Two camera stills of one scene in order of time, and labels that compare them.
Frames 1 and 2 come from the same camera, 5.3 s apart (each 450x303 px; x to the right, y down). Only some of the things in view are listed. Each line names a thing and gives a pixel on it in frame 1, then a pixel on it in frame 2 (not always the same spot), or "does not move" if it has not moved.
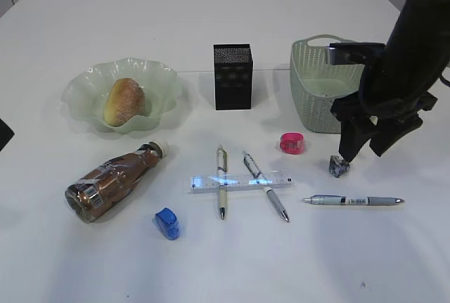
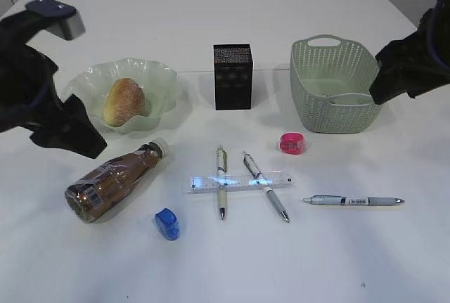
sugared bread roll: [125, 101] does not move
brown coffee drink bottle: [105, 184] does not move
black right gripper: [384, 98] → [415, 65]
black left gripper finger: [6, 133] → [27, 95]
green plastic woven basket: [315, 84] does not move
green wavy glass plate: [84, 96] does not move
